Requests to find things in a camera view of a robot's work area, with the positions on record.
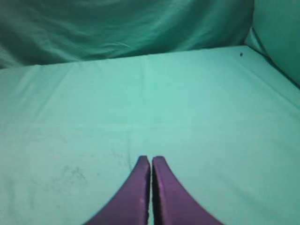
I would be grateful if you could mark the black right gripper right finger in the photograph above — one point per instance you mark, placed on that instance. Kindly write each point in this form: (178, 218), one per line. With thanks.
(172, 203)

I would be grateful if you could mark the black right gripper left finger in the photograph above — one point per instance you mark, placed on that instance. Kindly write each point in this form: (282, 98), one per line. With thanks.
(130, 204)

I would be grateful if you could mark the green table cloth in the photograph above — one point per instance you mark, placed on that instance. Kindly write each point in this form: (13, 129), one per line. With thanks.
(225, 119)

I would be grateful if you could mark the green backdrop curtain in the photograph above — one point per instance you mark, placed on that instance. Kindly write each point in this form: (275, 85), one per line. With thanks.
(41, 32)

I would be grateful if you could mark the green side cloth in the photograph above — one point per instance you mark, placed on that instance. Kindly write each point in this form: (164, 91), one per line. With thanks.
(275, 33)

